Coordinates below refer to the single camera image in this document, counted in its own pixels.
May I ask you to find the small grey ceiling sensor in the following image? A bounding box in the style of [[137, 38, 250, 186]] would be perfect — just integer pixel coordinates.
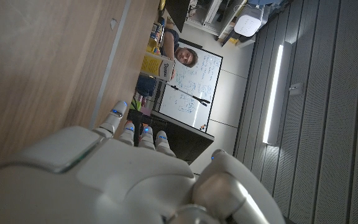
[[289, 82, 304, 96]]

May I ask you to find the green cube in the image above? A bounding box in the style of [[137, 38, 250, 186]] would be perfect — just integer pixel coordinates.
[[131, 96, 142, 111]]

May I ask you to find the black grabber stick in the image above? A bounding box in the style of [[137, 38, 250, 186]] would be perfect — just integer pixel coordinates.
[[165, 83, 211, 107]]

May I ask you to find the long ceiling light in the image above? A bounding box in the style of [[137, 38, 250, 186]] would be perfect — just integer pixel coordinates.
[[262, 42, 292, 146]]

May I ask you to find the yellow and white carton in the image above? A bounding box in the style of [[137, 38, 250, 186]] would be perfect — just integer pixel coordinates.
[[140, 52, 176, 82]]

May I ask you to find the small colourful box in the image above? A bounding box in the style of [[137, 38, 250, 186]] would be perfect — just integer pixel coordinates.
[[150, 21, 165, 42]]

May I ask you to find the whiteboard with blue writing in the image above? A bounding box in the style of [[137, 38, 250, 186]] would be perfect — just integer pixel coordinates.
[[157, 38, 224, 134]]

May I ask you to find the seated person in dark shirt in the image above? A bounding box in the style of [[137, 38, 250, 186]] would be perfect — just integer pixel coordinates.
[[162, 27, 199, 68]]

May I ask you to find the black computer monitor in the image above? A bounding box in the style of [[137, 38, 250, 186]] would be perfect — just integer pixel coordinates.
[[152, 111, 215, 165]]

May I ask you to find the black monitor stand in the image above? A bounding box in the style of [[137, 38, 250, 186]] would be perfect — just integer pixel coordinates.
[[127, 108, 168, 147]]

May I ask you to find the dark blue mug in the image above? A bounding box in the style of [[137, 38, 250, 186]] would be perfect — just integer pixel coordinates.
[[135, 74, 157, 98]]

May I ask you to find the white shelf cabinet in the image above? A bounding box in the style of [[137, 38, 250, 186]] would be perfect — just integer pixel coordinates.
[[185, 0, 249, 37]]

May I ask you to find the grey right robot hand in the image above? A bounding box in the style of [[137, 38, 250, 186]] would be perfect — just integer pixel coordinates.
[[0, 100, 287, 224]]

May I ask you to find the white perforated device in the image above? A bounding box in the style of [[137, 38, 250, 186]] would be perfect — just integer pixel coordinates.
[[233, 4, 265, 38]]

